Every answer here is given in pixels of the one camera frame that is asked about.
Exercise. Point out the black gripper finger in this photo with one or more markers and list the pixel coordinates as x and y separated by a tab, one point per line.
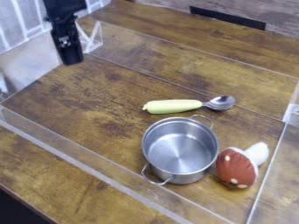
67	41

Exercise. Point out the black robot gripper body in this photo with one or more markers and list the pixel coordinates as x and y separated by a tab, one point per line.
61	10

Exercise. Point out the clear acrylic triangle bracket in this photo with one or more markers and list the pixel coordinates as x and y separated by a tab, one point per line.
89	35

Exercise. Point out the clear acrylic barrier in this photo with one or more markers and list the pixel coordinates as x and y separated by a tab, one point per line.
276	203
155	196

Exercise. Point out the clear acrylic right barrier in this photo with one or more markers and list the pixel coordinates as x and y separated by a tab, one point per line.
276	203

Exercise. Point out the small steel pot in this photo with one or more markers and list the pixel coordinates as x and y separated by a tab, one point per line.
180	148

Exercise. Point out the red plush mushroom toy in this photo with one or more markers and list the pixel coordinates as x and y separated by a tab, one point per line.
236	164

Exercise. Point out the clear acrylic front barrier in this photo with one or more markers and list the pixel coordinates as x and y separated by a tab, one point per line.
155	196

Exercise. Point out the green handled metal spoon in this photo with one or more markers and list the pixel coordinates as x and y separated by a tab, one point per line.
179	105

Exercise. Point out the black strip on table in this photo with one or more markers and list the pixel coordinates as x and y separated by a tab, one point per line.
228	18

